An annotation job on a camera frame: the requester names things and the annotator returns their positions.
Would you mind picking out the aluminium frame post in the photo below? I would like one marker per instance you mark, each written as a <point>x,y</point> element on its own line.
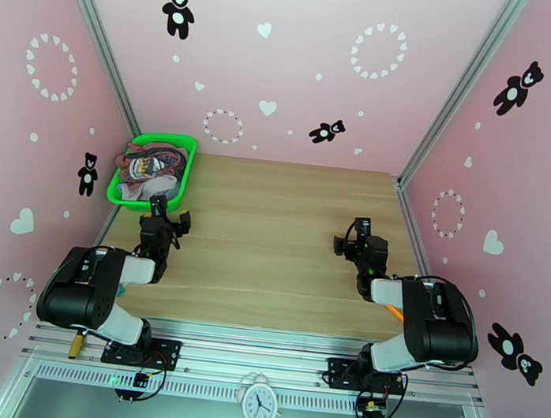
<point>101,42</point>
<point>460,88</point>

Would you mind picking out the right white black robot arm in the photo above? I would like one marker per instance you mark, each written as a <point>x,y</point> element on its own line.
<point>440,329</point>

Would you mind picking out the orange pencil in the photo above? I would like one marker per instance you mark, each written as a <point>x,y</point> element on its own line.
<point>395,312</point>

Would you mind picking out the green plastic basket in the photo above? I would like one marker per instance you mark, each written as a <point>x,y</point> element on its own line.
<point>183,180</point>

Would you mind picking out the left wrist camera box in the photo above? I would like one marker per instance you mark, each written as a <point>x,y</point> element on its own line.
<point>158,205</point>

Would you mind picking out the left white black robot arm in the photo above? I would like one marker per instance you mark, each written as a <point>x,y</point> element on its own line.
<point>72,292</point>

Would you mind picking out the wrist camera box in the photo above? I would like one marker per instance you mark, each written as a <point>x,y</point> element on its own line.
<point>362,228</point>
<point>158,205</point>

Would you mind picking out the small black circuit board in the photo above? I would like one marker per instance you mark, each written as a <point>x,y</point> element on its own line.
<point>140,379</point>

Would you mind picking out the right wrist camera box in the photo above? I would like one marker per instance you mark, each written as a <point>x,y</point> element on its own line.
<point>362,228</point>

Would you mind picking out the aluminium rail base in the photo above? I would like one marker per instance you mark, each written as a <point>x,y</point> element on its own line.
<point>258,360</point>

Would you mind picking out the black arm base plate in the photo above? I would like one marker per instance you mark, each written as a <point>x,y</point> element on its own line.
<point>165,352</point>
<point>339,372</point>

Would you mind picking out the black yellow circuit board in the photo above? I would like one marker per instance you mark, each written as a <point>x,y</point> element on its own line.
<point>372,409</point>

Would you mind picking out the white alarm clock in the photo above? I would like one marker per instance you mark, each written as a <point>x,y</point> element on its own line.
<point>259,402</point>

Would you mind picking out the pale mauve shirt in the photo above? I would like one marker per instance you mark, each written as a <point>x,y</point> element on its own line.
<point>159,185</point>

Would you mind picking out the red tank top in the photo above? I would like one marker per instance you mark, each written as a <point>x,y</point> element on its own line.
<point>130,157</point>

